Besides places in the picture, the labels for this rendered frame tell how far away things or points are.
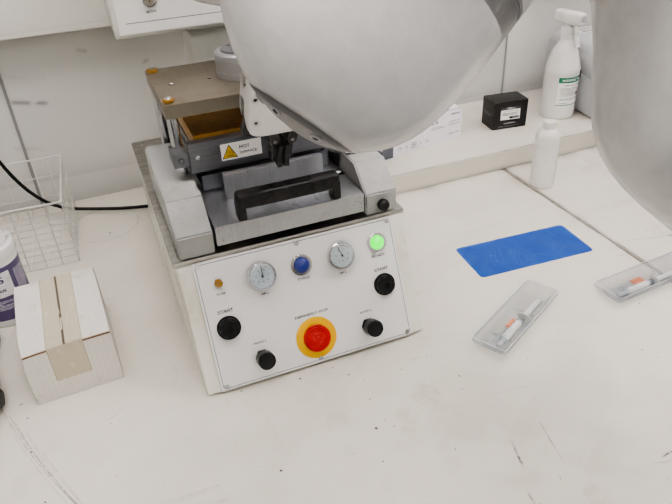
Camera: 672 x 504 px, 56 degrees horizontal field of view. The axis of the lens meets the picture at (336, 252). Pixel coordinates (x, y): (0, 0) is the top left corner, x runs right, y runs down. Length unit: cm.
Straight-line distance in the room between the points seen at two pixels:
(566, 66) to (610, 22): 133
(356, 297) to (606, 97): 68
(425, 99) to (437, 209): 109
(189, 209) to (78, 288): 26
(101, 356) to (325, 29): 79
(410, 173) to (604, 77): 108
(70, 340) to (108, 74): 69
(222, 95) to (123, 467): 51
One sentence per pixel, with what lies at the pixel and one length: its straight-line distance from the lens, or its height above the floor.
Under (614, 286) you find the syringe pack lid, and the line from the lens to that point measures 113.
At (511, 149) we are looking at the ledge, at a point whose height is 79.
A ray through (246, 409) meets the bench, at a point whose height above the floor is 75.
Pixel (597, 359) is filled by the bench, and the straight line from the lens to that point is 101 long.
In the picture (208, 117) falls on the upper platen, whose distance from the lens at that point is 100.
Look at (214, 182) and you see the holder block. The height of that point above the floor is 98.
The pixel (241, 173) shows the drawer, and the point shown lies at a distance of 93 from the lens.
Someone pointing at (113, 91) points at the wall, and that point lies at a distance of 148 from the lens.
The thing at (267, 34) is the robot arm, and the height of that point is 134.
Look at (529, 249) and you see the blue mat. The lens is 123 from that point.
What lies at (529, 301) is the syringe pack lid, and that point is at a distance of 106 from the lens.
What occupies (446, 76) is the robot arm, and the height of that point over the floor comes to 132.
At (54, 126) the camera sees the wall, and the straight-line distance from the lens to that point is 150.
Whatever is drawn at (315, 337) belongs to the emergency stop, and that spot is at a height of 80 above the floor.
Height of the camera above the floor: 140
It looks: 33 degrees down
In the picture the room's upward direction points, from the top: 3 degrees counter-clockwise
